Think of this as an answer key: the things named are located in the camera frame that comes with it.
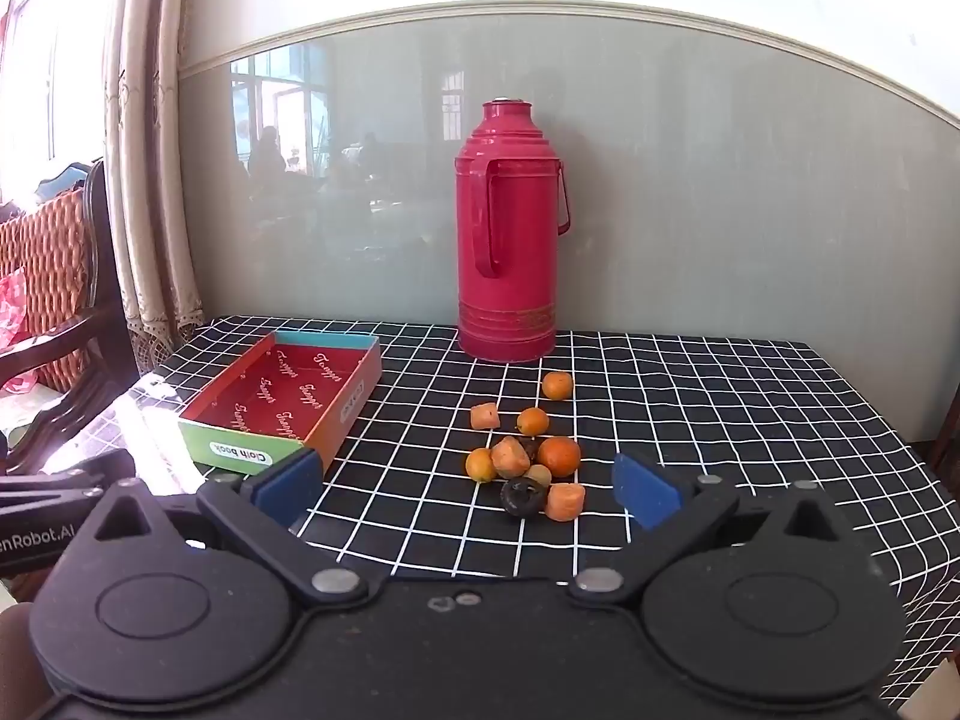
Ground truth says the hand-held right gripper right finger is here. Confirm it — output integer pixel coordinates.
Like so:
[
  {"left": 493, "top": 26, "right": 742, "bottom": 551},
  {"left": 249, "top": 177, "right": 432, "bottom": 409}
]
[{"left": 566, "top": 454, "right": 863, "bottom": 607}]

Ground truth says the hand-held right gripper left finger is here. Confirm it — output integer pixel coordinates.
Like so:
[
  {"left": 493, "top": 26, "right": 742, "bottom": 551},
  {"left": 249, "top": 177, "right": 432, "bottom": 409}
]
[{"left": 71, "top": 450, "right": 376, "bottom": 608}]

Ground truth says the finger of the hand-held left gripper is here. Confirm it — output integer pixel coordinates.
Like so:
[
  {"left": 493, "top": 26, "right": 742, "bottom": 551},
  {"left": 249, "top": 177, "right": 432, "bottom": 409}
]
[{"left": 0, "top": 451, "right": 134, "bottom": 515}]

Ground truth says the colourful cardboard box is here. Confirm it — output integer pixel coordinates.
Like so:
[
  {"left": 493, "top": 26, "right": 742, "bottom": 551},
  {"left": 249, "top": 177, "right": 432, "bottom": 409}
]
[{"left": 178, "top": 330, "right": 382, "bottom": 475}]

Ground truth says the large dark orange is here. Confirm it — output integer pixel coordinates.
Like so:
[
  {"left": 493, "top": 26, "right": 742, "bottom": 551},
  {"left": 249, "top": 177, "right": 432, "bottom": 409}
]
[{"left": 538, "top": 436, "right": 583, "bottom": 479}]

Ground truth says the black checkered tablecloth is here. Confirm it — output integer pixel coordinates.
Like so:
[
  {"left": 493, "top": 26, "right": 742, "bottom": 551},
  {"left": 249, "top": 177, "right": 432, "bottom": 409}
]
[{"left": 127, "top": 315, "right": 960, "bottom": 713}]

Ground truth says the clear plastic sheet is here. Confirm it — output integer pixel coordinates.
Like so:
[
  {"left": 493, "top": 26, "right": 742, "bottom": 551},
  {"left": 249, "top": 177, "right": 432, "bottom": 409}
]
[{"left": 75, "top": 371, "right": 218, "bottom": 485}]

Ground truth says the red patterned cloth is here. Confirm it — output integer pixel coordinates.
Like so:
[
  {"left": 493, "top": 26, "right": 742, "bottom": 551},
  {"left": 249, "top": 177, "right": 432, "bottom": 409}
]
[{"left": 0, "top": 270, "right": 40, "bottom": 396}]

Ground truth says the dark wooden chair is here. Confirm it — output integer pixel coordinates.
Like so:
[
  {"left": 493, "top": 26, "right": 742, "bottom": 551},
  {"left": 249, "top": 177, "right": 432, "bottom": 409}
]
[{"left": 0, "top": 157, "right": 143, "bottom": 470}]

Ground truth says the orange patterned cushion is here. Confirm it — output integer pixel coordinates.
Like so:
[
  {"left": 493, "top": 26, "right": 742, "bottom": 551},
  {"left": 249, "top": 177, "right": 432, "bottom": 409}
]
[{"left": 0, "top": 190, "right": 106, "bottom": 393}]

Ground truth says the red thermos flask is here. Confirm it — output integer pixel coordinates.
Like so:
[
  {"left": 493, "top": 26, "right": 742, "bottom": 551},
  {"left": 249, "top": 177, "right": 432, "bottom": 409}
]
[{"left": 455, "top": 96, "right": 571, "bottom": 363}]

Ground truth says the beige lace curtain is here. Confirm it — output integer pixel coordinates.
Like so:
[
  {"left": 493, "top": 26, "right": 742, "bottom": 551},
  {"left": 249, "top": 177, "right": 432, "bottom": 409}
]
[{"left": 103, "top": 0, "right": 207, "bottom": 376}]

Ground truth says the black ring-shaped fruit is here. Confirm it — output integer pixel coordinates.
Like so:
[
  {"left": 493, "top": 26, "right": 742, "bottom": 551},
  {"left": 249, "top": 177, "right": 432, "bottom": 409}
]
[{"left": 500, "top": 477, "right": 549, "bottom": 518}]

